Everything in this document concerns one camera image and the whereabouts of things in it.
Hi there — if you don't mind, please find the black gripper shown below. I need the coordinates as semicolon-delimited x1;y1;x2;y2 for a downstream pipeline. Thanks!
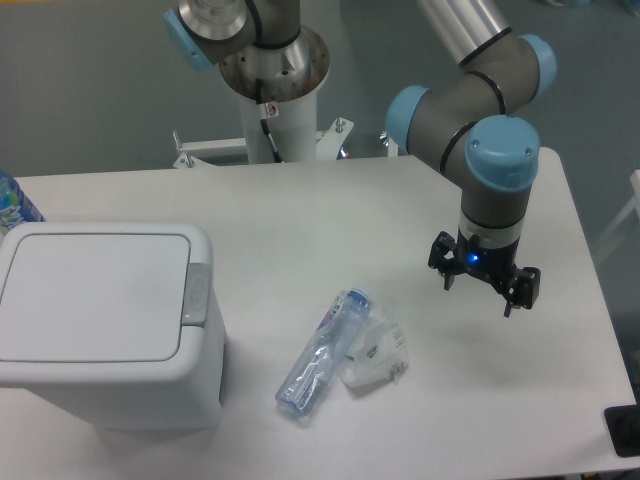
428;231;541;318

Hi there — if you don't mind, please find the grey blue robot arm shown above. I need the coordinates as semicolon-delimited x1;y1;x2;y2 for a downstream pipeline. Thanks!
164;1;557;310

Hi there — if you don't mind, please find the white plastic trash can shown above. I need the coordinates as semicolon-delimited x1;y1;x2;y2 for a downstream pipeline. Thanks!
1;223;227;430

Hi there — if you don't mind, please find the black device at table edge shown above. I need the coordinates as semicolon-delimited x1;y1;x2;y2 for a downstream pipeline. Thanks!
604;404;639;458

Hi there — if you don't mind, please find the clear plastic water bottle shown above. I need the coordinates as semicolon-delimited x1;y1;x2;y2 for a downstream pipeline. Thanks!
275;287;371;418

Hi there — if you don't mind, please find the blue labelled bottle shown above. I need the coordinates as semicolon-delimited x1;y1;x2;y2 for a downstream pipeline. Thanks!
1;171;46;235

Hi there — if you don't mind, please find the white frame at right edge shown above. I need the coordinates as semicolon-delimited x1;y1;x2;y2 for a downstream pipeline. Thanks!
592;170;639;268

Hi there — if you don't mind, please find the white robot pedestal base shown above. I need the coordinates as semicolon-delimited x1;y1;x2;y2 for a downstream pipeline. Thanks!
170;24;401;170

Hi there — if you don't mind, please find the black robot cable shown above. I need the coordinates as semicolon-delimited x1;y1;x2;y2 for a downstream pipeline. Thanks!
253;77;285;164

